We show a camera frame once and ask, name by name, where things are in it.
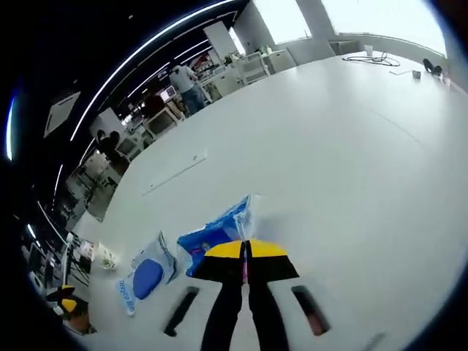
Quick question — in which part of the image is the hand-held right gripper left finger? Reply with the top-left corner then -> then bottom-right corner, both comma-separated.
138,239 -> 246,351

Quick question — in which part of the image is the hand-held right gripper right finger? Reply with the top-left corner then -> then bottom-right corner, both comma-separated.
247,238 -> 352,351

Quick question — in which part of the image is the blue tissue pack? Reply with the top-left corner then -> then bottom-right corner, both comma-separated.
176,193 -> 268,279

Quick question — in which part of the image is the paper cup with green print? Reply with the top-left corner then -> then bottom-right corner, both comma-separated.
94,241 -> 120,272

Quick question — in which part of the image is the clear bag with blue pad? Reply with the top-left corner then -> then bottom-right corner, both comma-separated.
116,230 -> 181,317

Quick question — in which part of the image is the white socket panel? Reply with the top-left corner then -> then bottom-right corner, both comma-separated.
141,154 -> 210,197

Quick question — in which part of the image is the white table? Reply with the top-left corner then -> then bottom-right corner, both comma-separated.
69,53 -> 466,351

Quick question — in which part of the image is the white office chair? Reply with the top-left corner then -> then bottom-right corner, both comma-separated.
118,133 -> 146,162
237,52 -> 271,86
144,107 -> 181,138

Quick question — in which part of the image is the ceiling air conditioner unit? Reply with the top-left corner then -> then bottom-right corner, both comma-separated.
42,91 -> 82,139

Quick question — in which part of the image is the long ceiling light strip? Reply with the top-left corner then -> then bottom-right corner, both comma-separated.
69,0 -> 250,143

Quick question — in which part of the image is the small black object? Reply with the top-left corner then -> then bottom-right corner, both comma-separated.
421,57 -> 444,75

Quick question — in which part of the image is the loose dark cable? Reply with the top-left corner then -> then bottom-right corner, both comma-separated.
341,50 -> 401,68

